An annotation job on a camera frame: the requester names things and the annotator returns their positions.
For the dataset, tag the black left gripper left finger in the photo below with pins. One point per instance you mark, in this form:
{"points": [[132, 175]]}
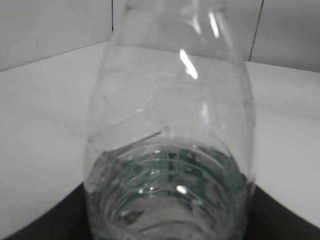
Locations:
{"points": [[67, 220]]}

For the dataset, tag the clear plastic water bottle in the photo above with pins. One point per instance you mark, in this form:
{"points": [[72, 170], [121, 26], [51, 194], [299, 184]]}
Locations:
{"points": [[171, 127]]}

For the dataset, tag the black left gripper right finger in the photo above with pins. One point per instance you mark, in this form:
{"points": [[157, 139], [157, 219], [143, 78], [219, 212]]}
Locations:
{"points": [[269, 220]]}

